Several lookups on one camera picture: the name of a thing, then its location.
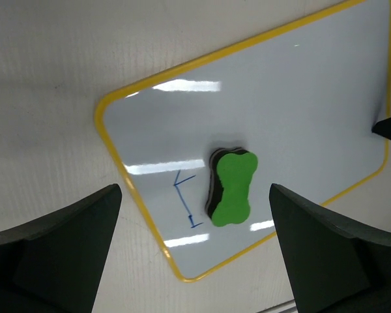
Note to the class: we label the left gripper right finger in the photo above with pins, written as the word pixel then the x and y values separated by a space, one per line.
pixel 334 263

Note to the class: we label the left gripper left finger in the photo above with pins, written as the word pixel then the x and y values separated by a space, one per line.
pixel 55 263

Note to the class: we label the green whiteboard eraser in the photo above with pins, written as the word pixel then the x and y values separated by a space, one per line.
pixel 231 173

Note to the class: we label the yellow-framed small whiteboard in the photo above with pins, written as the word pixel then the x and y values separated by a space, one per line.
pixel 302 97

